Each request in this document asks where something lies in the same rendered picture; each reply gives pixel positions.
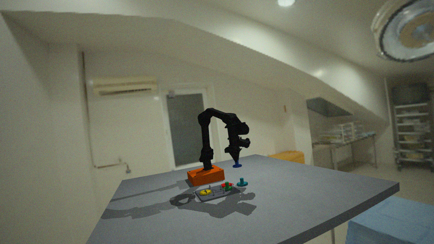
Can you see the yellow gear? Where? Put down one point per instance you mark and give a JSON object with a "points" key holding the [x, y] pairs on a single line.
{"points": [[203, 192]]}

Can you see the blue gear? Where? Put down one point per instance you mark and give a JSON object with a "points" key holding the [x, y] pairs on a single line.
{"points": [[237, 165]]}

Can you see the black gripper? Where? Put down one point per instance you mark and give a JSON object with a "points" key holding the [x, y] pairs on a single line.
{"points": [[233, 148]]}

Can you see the teal gear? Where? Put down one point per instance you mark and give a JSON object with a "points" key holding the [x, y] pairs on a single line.
{"points": [[242, 183]]}

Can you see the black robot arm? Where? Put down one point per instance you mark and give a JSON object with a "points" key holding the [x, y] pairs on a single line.
{"points": [[234, 126]]}

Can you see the green gear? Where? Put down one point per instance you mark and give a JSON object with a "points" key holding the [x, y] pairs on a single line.
{"points": [[227, 187]]}

